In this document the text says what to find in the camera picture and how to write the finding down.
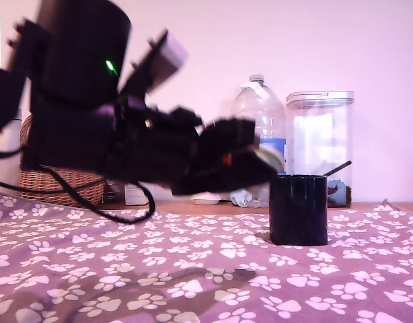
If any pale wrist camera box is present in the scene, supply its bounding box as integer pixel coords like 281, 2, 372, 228
117, 28, 189, 102

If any large clear water bottle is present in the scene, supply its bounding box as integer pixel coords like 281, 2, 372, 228
228, 73, 287, 209

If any wire cutlery holder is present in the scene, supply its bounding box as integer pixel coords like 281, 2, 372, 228
102, 180, 124, 205

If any grey-green coffee capsule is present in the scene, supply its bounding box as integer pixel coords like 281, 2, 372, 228
255, 146, 285, 176

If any black coffee mug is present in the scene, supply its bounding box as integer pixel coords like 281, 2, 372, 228
268, 173, 329, 247

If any clear storage container with lid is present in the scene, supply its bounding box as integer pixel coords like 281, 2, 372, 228
285, 89, 355, 208

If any small white round camera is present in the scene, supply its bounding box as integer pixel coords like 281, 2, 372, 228
192, 196, 222, 206

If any scoop with black handle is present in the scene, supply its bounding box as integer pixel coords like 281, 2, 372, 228
323, 160, 352, 205

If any wicker basket with handle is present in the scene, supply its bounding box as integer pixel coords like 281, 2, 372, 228
19, 114, 106, 207

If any paw print tablecloth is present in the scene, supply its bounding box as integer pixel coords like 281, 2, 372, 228
0, 190, 413, 323

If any white carton box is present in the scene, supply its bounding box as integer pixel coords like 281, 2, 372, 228
123, 183, 151, 207

